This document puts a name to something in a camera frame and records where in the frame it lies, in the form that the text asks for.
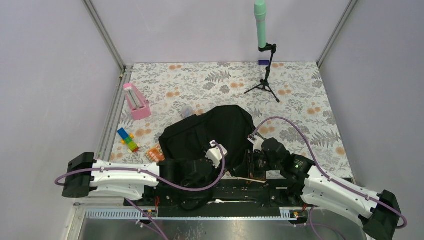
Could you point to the floral table mat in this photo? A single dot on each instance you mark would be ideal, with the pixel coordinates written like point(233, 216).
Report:
point(303, 120)

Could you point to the colourful toy block train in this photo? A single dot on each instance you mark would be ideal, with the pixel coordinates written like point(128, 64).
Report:
point(128, 140)

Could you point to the pink metronome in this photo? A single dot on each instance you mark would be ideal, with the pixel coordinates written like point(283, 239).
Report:
point(138, 104)

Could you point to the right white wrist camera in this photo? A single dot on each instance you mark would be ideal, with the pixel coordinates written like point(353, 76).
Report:
point(257, 142)

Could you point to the black tripod microphone stand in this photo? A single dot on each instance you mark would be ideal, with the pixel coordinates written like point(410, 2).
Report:
point(264, 84)

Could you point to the clear small cup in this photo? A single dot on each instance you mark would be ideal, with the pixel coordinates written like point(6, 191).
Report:
point(186, 111)

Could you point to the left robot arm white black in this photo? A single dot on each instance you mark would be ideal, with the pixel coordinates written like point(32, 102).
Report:
point(87, 176)

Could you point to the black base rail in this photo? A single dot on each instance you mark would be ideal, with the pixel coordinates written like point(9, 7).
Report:
point(230, 198)

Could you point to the orange snack packet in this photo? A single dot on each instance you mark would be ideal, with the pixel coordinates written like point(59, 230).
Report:
point(155, 154)

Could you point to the black student backpack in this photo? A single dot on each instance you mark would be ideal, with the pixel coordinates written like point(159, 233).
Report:
point(228, 125)

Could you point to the green microphone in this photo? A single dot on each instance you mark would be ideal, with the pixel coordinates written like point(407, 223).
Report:
point(260, 13)

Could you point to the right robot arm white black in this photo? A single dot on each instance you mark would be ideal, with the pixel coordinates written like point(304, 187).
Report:
point(377, 213)

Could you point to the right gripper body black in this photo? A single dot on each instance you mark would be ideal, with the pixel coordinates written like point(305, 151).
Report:
point(261, 163)

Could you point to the small blue block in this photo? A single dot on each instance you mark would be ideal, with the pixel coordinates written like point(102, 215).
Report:
point(263, 62)

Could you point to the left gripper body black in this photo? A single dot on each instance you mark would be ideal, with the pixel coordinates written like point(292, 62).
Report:
point(213, 177)

